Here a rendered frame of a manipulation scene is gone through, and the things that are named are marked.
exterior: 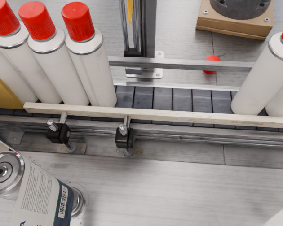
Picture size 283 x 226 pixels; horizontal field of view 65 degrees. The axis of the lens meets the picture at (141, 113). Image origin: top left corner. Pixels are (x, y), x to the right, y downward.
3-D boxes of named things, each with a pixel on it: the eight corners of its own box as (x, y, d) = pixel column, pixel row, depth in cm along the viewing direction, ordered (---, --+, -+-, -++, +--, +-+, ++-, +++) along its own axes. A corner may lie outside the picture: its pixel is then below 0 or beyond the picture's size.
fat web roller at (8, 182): (50, 216, 34) (-38, 197, 18) (58, 186, 36) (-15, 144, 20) (80, 219, 34) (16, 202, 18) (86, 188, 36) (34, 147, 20)
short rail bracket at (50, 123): (63, 155, 44) (37, 129, 34) (70, 126, 47) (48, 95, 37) (79, 156, 44) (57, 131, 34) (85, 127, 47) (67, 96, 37)
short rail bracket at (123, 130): (120, 159, 43) (111, 134, 33) (121, 145, 45) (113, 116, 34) (136, 160, 43) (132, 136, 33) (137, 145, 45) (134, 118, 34)
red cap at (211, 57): (214, 76, 53) (218, 67, 50) (200, 71, 54) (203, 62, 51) (218, 66, 54) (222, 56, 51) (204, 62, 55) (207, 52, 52)
